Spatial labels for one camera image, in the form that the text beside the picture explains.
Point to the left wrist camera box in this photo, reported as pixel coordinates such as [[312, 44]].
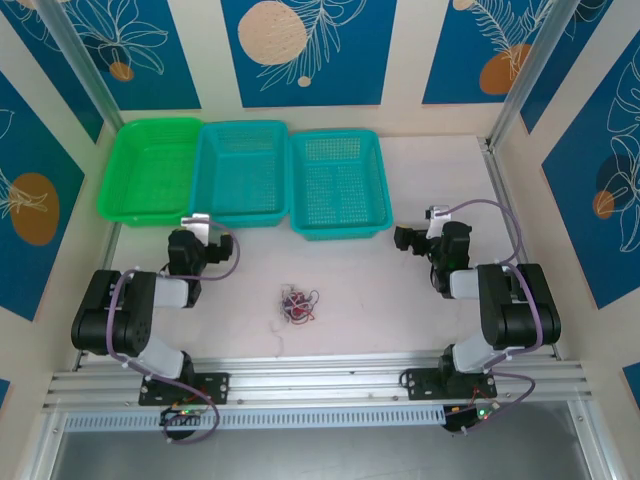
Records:
[[196, 225]]

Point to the grey metal panel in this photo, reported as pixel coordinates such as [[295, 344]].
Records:
[[320, 455]]

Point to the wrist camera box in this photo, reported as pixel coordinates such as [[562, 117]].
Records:
[[196, 225], [436, 220]]

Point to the green plastic mesh basket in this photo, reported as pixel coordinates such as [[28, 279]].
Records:
[[150, 170]]

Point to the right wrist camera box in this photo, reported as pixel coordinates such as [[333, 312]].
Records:
[[436, 220]]

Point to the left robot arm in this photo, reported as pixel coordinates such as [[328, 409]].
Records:
[[170, 292]]

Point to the aluminium frame post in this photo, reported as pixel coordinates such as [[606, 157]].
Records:
[[526, 67], [78, 55]]

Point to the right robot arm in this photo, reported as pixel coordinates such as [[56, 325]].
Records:
[[465, 285]]

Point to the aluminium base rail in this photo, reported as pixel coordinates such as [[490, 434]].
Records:
[[320, 372]]

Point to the teal plastic mesh basket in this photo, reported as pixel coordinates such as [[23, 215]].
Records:
[[240, 170], [340, 185]]

